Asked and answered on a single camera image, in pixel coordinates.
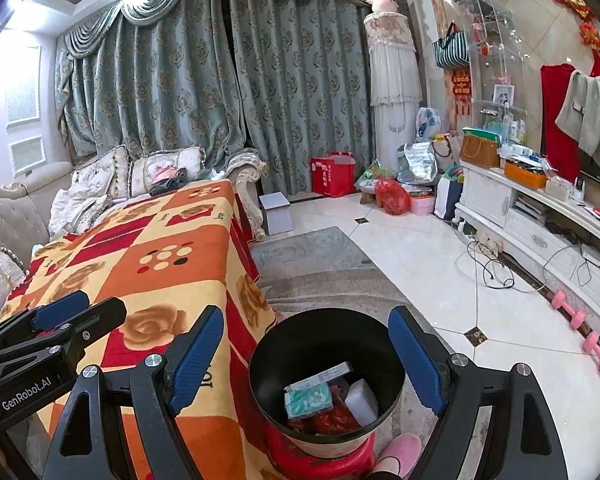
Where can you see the white blue plastic bag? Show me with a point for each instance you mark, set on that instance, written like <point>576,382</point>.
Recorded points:
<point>430,122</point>

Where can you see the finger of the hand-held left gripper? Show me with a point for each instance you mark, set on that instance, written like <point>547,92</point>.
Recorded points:
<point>100,317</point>
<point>62,305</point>

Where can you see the red knot ornament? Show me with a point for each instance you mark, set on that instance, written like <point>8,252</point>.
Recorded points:
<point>572,0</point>

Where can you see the red plastic bag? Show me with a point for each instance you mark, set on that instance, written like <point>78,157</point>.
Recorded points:
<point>392,197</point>

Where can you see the white box stool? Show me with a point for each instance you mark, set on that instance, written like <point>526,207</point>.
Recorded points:
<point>275,212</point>

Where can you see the grey tufted sofa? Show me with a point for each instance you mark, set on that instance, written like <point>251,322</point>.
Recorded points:
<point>10,220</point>

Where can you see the black trash bin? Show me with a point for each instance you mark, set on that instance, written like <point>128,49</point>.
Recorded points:
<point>280,340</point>

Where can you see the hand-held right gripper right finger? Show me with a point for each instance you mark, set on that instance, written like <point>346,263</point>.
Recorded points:
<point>417,360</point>

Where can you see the teal white box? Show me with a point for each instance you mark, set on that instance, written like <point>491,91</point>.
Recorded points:
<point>307,401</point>

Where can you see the clear acrylic shelf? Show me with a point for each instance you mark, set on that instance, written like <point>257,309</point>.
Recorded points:
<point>495,45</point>

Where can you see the grey towel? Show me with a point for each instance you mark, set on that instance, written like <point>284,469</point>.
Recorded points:
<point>587,110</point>

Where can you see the red plastic stool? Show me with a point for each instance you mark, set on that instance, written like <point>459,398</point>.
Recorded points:
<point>310,462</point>

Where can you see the lace covered air conditioner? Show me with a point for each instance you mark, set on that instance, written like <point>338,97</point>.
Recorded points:
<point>395,85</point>

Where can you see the pink and dark clothes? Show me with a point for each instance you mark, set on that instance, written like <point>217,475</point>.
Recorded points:
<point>167,182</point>

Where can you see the green patterned curtain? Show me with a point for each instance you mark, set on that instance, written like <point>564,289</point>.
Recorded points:
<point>205,70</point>

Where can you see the white carved cabinet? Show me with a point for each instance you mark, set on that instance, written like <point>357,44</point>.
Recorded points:
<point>530,230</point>

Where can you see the silver foil bag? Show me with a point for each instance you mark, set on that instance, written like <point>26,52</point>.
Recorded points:
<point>419,162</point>

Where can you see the pink plastic box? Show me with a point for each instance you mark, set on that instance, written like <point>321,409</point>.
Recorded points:
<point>422,206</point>

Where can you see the orange box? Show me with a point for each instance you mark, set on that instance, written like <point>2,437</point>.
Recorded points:
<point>525,175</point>

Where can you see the beige floral cushion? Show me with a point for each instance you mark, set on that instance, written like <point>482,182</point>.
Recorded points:
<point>102,172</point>

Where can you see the white photo frame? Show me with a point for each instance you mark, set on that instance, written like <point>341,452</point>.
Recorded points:
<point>503,94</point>

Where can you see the red cloth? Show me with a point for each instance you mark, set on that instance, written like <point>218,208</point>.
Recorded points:
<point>555,125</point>

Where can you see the brown woven handbag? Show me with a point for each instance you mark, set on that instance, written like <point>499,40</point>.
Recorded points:
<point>480,151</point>

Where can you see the blue yellow striped box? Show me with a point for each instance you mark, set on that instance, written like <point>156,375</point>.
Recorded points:
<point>320,375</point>

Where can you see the green packaging bag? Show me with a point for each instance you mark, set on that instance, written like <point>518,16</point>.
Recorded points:
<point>375,175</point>

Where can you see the orange rose printed blanket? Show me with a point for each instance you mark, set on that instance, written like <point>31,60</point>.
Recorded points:
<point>180,240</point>

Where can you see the white paper bag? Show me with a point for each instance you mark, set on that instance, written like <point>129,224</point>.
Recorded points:
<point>447,197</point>

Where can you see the red plastic wrapper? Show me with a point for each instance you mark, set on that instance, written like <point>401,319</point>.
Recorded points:
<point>340,417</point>

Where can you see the white crumpled quilt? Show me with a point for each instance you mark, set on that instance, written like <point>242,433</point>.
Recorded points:
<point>75,210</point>

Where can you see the striped tote bag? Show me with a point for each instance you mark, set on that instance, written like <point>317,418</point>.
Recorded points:
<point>450,50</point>

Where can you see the pink dumbbell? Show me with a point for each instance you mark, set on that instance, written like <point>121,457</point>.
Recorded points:
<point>569,310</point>
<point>599,352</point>

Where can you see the red shopping bag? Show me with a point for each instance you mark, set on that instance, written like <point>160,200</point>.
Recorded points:
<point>332,175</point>

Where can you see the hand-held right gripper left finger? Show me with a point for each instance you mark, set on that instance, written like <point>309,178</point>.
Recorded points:
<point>200,355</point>

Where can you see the red hanging plaque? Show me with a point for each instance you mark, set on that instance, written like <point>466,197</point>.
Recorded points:
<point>461,87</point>

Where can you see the pink slipper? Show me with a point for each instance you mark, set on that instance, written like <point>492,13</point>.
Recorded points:
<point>402,452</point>

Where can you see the white pink floral cushion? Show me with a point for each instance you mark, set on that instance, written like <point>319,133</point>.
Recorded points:
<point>147,160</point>

